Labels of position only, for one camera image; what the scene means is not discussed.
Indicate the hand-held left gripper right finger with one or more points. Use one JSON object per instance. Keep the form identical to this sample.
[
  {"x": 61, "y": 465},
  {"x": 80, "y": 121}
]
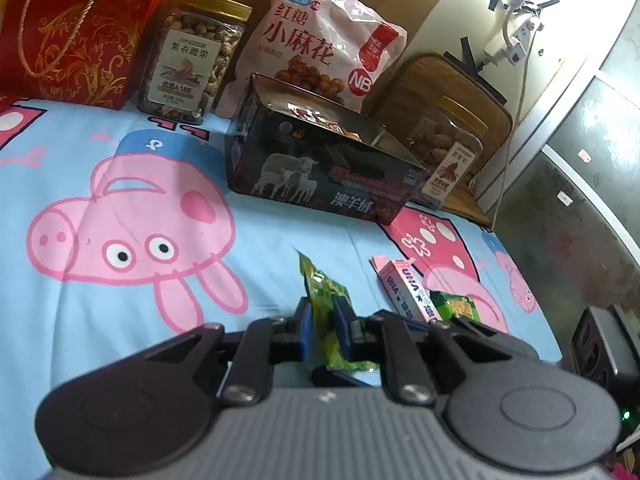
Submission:
[{"x": 342, "y": 327}]

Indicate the long black tape strip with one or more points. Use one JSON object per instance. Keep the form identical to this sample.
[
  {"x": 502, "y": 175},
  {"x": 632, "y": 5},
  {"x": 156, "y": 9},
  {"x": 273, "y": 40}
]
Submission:
[{"x": 482, "y": 72}]

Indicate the wooden chair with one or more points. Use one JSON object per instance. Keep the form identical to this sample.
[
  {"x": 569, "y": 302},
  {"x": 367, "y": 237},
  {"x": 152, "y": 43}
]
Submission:
[{"x": 440, "y": 75}]

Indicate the black electronic device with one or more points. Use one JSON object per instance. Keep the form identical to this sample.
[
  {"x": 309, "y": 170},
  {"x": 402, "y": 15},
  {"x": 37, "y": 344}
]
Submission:
[{"x": 605, "y": 355}]

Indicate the small pink box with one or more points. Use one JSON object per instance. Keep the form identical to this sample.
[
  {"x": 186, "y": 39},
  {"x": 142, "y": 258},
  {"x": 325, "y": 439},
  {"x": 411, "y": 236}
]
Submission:
[{"x": 400, "y": 285}]

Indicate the green cracker packet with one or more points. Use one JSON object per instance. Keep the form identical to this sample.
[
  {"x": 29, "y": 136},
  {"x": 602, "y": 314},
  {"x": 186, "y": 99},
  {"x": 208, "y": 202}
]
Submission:
[{"x": 455, "y": 305}]

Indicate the red gift bag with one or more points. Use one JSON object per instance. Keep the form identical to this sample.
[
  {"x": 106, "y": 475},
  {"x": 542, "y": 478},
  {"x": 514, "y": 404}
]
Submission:
[{"x": 75, "y": 35}]

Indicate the short black tape strip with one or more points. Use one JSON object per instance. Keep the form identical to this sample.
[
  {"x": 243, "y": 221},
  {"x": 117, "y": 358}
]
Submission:
[{"x": 457, "y": 59}]

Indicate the white power strip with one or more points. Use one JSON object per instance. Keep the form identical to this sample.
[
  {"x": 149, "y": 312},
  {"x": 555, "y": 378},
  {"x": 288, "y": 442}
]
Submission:
[{"x": 522, "y": 35}]

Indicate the green leafy snack packet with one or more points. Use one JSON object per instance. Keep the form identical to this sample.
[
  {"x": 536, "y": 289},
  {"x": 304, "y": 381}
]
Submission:
[{"x": 325, "y": 295}]

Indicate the printed cartoon pig bed sheet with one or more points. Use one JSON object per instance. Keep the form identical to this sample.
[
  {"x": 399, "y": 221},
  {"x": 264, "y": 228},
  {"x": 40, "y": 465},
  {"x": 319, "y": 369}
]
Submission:
[{"x": 125, "y": 185}]

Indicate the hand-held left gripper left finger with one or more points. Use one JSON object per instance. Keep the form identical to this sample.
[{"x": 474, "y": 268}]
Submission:
[{"x": 302, "y": 332}]

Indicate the almond jar with gold lid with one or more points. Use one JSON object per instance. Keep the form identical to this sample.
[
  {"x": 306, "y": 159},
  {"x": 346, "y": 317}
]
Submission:
[{"x": 450, "y": 160}]

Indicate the grey cabinet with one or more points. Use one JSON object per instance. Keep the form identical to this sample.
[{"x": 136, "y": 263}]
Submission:
[{"x": 575, "y": 210}]

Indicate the black cardboard box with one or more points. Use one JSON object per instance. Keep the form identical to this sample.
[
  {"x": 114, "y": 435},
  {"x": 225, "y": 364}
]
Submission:
[{"x": 310, "y": 180}]

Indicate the cashew jar with gold lid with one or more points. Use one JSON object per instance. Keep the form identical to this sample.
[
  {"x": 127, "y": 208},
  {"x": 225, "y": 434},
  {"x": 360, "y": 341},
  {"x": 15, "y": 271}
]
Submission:
[{"x": 190, "y": 60}]

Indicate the white charger plug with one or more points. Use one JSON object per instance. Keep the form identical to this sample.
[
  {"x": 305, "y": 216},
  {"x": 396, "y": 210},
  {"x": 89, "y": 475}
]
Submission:
[{"x": 495, "y": 49}]

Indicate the large pink snack bag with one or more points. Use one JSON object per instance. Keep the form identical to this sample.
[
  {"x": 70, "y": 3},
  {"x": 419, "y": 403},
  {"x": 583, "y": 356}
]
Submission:
[{"x": 310, "y": 35}]

